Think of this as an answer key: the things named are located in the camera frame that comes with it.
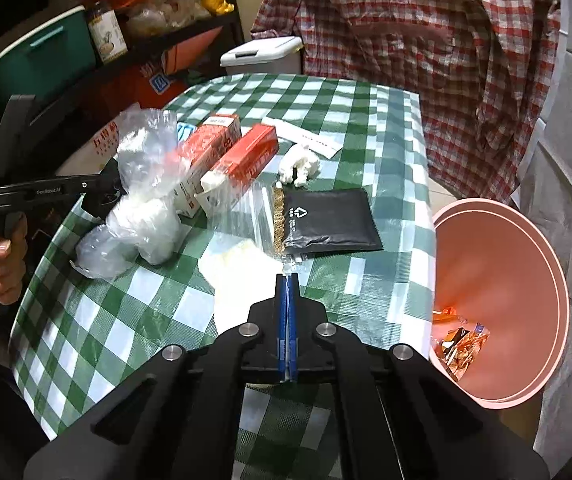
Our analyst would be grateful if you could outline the red plaid shirt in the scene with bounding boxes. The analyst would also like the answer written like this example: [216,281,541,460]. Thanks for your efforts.
[250,0,564,206]

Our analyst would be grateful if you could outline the black shelf rack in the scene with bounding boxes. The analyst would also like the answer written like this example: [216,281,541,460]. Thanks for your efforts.
[31,0,246,111]

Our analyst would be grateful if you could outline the yellow figurine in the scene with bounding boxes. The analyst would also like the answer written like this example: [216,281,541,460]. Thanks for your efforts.
[201,0,236,17]

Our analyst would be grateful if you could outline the pink trash bin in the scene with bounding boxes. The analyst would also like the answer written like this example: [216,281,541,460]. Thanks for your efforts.
[428,199,569,408]

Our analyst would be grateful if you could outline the orange snack wrappers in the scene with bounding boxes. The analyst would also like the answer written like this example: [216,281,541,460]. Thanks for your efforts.
[431,305,492,383]

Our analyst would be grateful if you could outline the clear zip bag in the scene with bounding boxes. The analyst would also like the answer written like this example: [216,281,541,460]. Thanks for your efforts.
[206,180,307,283]

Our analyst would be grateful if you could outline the orange box with blue label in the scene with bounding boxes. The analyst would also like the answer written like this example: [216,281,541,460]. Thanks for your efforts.
[101,27,224,111]

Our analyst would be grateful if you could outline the white lidded bin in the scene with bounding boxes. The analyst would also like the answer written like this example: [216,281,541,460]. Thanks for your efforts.
[220,36,304,77]

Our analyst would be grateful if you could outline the white paper sleeve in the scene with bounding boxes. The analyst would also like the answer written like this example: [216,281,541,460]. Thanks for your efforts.
[261,116,344,157]

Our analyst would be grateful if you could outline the blue striped packet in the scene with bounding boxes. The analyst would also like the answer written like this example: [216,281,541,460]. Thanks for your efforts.
[176,121,204,143]

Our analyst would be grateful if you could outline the glass jar with label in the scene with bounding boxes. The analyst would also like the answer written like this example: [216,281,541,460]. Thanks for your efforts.
[85,1,129,65]

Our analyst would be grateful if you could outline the white paper napkin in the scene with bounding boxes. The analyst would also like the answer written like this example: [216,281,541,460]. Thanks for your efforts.
[198,239,287,336]

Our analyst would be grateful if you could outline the teal cooler box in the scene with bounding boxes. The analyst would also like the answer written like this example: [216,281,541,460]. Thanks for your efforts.
[0,6,99,116]

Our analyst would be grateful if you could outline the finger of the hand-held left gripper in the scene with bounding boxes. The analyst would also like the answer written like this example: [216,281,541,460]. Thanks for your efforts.
[82,157,123,222]

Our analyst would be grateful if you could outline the crumpled white tissue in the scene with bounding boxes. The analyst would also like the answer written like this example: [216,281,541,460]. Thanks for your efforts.
[278,142,323,187]

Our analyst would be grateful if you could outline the black pouch with gold edge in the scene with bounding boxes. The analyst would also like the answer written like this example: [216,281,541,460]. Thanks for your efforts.
[272,185,384,257]

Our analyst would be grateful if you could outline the clear bags of food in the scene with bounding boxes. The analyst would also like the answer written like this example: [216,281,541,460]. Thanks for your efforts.
[126,0,222,36]

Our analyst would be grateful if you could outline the red and white milk carton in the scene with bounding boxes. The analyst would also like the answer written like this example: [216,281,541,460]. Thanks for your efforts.
[173,112,243,218]

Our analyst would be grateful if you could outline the white box with red print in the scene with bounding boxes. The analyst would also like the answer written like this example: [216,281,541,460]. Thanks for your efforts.
[61,105,142,176]

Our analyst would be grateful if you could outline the clear plastic bag with tissue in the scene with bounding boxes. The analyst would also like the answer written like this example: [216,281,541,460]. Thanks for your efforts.
[75,107,184,281]

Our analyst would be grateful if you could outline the green checked tablecloth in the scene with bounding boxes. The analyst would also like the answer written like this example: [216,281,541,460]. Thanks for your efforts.
[8,74,439,480]

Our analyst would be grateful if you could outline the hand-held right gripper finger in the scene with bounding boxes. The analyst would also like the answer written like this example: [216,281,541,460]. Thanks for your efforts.
[288,274,552,480]
[23,274,289,480]

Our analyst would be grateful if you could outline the white cloth cover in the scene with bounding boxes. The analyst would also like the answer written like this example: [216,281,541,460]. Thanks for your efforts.
[508,0,572,471]

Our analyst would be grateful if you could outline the red and white paper box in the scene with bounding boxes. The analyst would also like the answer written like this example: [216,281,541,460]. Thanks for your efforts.
[193,124,281,218]

